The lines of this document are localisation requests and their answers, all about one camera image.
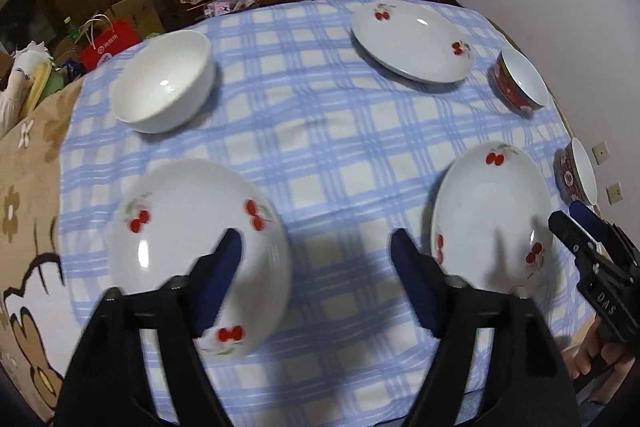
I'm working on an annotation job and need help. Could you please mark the red paper bag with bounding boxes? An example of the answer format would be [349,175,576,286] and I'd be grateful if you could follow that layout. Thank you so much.
[80,14,141,70]

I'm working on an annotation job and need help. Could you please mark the plain white bowl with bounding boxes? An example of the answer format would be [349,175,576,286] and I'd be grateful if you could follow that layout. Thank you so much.
[109,30,216,135]

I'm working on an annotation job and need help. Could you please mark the blue checked blanket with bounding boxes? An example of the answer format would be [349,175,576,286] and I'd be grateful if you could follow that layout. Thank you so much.
[55,0,596,423]

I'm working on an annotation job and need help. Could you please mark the white plush toy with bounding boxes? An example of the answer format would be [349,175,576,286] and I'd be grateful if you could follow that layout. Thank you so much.
[0,42,53,132]

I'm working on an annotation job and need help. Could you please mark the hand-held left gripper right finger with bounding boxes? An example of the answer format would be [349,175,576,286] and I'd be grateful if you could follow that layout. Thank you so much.
[390,228,583,427]

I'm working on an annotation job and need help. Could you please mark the person's right hand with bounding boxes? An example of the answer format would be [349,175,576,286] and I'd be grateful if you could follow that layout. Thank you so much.
[562,314,633,405]

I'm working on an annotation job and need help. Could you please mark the tan floral blanket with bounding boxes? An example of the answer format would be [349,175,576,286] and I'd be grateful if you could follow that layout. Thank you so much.
[0,77,86,423]

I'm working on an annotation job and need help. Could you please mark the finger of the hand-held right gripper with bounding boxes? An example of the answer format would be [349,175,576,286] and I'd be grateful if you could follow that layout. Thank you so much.
[548,211,599,261]
[570,201,622,249]

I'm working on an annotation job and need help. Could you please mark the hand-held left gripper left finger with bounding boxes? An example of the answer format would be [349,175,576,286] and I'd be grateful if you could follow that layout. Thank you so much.
[54,227,244,427]

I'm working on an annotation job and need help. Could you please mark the red patterned bowl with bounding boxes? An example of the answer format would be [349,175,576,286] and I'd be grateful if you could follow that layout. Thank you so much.
[554,138,598,206]
[487,48,551,114]

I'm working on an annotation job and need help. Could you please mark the pink packets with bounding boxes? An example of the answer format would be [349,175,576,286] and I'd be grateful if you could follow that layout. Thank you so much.
[205,0,261,15]

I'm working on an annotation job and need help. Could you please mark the brown cardboard box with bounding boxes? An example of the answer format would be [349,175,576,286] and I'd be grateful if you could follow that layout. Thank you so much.
[112,0,166,35]

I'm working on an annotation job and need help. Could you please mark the white cherry print plate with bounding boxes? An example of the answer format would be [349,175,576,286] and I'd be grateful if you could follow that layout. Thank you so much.
[350,0,475,84]
[431,142,551,303]
[108,158,292,360]

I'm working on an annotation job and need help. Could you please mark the yellow green cushion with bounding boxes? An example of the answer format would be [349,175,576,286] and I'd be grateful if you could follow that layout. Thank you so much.
[25,62,66,110]

